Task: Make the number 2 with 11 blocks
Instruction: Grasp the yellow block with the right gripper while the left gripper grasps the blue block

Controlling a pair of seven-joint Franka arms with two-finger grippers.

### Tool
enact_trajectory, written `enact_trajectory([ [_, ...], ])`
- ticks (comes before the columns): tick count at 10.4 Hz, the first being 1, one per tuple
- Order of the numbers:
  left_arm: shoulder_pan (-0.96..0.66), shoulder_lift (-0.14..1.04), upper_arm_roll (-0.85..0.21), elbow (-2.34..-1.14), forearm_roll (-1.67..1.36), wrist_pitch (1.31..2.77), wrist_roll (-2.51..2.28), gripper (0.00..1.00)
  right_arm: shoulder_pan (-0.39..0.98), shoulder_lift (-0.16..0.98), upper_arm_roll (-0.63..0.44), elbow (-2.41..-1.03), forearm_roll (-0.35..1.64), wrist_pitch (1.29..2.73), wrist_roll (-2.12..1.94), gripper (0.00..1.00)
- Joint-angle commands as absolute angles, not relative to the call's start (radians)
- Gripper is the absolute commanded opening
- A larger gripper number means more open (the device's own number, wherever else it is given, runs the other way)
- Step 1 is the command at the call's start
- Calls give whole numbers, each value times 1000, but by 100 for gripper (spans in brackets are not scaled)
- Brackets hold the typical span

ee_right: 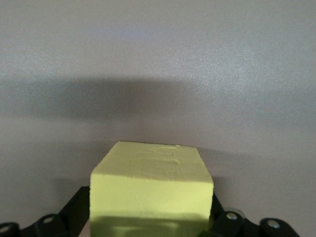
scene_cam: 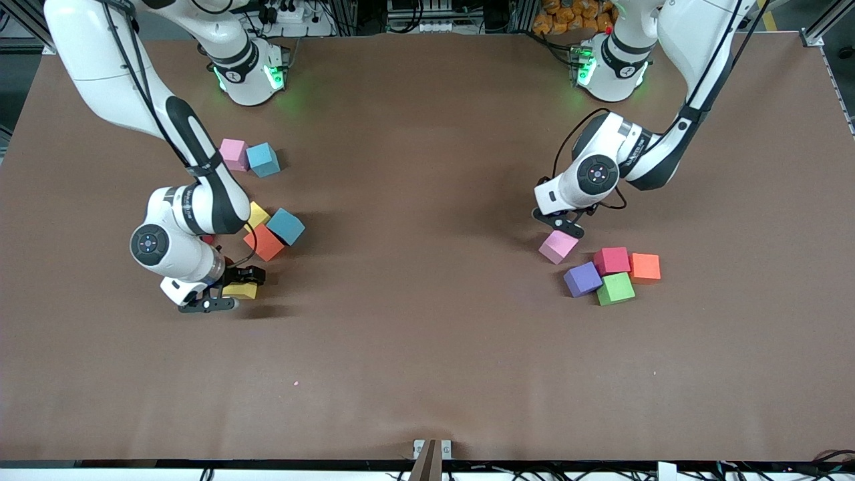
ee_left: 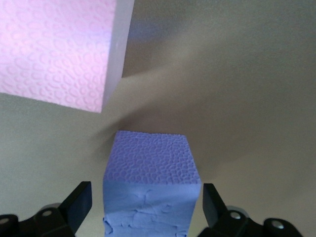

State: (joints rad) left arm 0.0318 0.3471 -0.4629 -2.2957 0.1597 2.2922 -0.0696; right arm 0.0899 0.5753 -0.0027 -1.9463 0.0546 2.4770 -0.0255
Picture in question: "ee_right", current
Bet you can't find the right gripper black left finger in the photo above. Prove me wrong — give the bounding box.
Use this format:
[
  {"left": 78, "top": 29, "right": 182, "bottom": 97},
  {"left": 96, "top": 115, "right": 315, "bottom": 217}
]
[{"left": 0, "top": 186, "right": 91, "bottom": 237}]

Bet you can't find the yellow foam cube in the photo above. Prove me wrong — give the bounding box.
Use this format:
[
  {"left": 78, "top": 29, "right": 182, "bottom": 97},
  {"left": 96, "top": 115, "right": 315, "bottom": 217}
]
[{"left": 89, "top": 140, "right": 214, "bottom": 237}]

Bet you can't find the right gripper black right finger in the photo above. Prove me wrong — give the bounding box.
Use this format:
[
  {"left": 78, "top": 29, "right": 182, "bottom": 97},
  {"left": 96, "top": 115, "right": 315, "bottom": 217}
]
[{"left": 202, "top": 194, "right": 301, "bottom": 237}]

